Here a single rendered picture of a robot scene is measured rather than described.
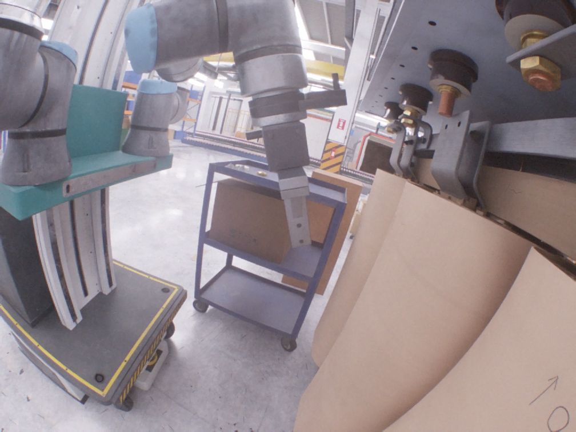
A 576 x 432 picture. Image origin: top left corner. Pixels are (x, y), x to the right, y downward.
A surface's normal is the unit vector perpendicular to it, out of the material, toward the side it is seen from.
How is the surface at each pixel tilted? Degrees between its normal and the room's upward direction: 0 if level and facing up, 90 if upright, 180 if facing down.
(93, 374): 0
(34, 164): 70
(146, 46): 121
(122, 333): 0
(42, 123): 90
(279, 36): 89
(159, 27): 102
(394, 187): 90
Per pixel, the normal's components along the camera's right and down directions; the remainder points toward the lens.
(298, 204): 0.14, 0.83
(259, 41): -0.14, 0.48
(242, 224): -0.22, 0.25
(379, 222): -0.88, -0.08
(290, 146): 0.08, 0.44
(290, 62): 0.58, 0.29
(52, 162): 0.99, -0.07
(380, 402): -0.67, 0.07
